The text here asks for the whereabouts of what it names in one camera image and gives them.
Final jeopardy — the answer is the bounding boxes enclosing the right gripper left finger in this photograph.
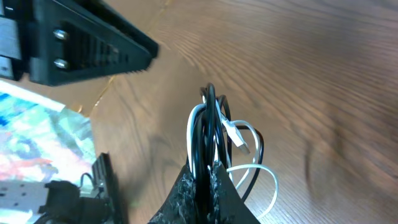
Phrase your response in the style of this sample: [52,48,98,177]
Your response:
[1,0,159,86]

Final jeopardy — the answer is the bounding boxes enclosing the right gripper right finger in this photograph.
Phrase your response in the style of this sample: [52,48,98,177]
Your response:
[148,162,259,224]

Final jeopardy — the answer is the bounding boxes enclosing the white USB cable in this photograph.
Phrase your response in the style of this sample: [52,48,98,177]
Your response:
[185,95,279,220]

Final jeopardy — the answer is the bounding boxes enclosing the colourful patterned sheet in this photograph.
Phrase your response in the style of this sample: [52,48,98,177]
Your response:
[0,79,98,224]

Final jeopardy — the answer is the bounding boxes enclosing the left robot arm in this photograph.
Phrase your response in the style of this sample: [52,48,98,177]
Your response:
[35,153,128,224]

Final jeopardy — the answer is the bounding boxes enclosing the black USB cable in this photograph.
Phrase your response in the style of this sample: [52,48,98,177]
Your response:
[190,82,265,224]

